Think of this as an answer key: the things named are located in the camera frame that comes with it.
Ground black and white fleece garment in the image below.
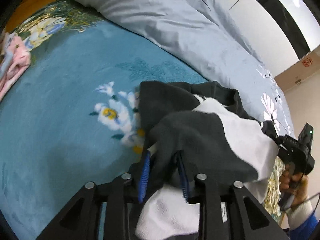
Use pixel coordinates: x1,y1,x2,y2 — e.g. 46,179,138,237
135,81,278,239

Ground white and blue sleeve forearm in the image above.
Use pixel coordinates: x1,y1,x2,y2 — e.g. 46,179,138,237
287,200,318,240

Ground right hand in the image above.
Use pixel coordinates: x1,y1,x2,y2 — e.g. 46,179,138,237
279,165,309,211

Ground teal floral bed blanket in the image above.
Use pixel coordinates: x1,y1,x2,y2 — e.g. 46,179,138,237
1,0,291,239

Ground light blue floral duvet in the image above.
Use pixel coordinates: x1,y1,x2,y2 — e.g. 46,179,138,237
75,0,295,136

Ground pink folded garment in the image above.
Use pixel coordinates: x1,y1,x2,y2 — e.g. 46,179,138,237
1,33,31,101

